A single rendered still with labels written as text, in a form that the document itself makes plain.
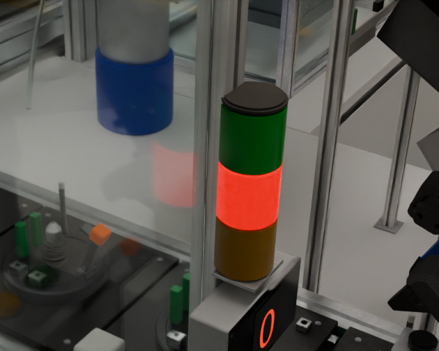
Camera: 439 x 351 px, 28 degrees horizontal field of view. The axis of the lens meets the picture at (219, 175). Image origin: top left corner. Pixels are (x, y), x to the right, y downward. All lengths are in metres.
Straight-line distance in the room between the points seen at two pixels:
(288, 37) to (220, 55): 1.23
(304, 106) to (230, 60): 1.27
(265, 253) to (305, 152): 1.03
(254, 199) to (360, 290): 0.73
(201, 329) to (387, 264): 0.76
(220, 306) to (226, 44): 0.22
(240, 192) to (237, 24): 0.13
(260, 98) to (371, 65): 1.50
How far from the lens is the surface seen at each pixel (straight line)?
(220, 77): 0.64
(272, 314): 0.76
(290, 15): 1.84
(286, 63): 1.88
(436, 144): 1.09
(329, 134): 1.09
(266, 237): 0.69
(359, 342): 1.12
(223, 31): 0.63
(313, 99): 1.94
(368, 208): 1.57
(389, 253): 1.47
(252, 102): 0.64
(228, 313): 0.71
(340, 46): 1.05
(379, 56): 2.20
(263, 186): 0.66
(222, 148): 0.66
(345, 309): 1.18
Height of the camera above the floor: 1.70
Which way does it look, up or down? 31 degrees down
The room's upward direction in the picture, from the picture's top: 3 degrees clockwise
